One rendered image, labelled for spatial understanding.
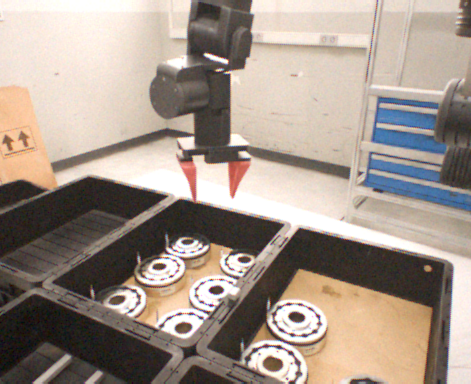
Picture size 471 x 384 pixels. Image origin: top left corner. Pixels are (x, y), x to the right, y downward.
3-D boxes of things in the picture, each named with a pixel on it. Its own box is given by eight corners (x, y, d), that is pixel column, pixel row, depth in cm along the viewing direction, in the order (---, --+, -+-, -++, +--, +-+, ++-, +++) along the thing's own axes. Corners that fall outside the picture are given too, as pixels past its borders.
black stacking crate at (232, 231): (181, 237, 103) (178, 197, 98) (290, 269, 90) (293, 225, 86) (51, 340, 71) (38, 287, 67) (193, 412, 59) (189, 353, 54)
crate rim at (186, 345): (178, 203, 99) (178, 194, 98) (293, 232, 86) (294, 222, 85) (39, 296, 67) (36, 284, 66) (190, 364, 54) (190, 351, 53)
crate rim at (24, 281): (89, 181, 112) (88, 173, 111) (178, 203, 99) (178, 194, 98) (-65, 250, 80) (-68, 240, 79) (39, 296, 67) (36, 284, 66)
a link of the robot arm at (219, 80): (238, 63, 59) (208, 61, 62) (209, 67, 53) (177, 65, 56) (238, 111, 61) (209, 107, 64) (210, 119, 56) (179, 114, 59)
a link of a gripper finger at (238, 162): (250, 204, 65) (252, 148, 61) (207, 209, 63) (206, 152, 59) (238, 188, 71) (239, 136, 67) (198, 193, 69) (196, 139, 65)
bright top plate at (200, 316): (176, 304, 73) (176, 302, 73) (225, 323, 68) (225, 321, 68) (139, 341, 65) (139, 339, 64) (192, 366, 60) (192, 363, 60)
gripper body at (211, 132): (250, 156, 62) (251, 107, 59) (184, 161, 59) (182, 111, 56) (237, 144, 67) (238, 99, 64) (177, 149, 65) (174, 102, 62)
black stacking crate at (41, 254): (94, 212, 116) (88, 175, 111) (179, 237, 103) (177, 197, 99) (-49, 289, 84) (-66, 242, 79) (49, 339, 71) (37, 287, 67)
